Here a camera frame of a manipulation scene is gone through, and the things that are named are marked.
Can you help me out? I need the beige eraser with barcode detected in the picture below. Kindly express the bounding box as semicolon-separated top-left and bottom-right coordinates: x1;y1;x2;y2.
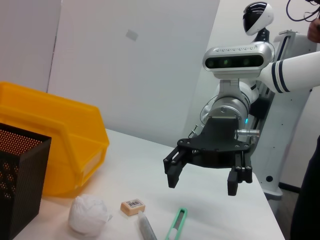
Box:
120;198;146;218

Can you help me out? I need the right gripper cable with plugs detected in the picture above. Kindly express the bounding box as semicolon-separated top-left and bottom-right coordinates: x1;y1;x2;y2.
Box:
236;128;261;145

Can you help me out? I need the black mesh pen holder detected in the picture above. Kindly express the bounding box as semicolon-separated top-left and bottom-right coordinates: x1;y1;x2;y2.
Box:
0;122;53;240

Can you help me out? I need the yellow plastic storage bin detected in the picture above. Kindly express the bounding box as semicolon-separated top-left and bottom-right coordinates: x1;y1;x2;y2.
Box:
0;81;110;198

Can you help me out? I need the black hanging cable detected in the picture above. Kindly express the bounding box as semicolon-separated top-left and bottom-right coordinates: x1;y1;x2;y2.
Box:
286;0;320;23

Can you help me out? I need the person in dark clothes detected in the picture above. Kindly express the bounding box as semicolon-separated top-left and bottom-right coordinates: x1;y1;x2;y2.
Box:
289;134;320;240

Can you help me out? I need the black and white robot head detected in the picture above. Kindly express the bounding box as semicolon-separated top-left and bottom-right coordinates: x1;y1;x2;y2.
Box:
241;1;275;43

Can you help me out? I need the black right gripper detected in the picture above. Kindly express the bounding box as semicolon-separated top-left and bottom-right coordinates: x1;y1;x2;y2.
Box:
163;117;253;196

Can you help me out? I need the green utility knife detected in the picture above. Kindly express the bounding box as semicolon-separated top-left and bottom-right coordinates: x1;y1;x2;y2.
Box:
164;207;188;240

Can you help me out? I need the grey marker pen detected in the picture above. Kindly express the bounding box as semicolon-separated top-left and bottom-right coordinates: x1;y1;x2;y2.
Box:
136;210;158;240

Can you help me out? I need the bystander hand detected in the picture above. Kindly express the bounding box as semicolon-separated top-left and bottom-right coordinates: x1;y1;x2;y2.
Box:
306;17;320;44

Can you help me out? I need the white paper ball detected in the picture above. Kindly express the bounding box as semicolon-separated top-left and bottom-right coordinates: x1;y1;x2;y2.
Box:
67;193;113;238

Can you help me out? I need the white robot torso column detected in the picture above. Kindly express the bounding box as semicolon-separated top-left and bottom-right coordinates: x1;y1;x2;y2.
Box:
249;29;320;201

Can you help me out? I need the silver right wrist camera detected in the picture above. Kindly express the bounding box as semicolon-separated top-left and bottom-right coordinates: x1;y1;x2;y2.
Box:
201;44;272;80

